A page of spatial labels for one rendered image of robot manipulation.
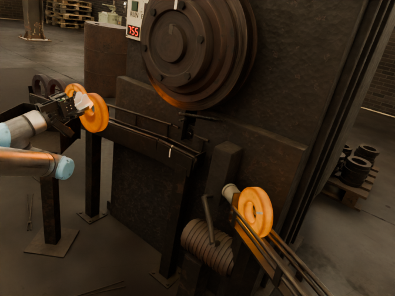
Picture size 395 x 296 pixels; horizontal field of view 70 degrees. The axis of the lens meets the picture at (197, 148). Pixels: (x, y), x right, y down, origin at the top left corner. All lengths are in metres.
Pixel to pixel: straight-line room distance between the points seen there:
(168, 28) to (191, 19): 0.09
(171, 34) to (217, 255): 0.75
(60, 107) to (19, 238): 0.94
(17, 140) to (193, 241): 0.66
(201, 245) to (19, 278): 0.92
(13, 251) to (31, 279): 0.22
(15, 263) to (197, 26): 1.37
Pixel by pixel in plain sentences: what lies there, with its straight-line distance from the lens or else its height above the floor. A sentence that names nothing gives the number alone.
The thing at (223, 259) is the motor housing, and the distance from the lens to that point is 1.03.
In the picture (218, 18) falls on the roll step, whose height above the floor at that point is 1.22.
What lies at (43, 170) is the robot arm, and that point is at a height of 0.73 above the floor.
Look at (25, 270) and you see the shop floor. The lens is 1.67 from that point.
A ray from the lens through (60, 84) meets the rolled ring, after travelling 1.81.
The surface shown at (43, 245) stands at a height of 0.01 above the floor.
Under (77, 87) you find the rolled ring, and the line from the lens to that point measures 1.66.
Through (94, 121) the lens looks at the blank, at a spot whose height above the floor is 0.78.
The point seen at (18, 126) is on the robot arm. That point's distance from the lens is 1.04.
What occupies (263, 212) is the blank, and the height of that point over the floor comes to 0.75.
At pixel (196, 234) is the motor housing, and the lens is 1.06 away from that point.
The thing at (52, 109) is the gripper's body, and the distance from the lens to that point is 1.09.
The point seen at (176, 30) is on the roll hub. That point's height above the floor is 1.16.
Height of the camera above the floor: 1.22
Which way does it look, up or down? 25 degrees down
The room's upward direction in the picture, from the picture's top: 11 degrees clockwise
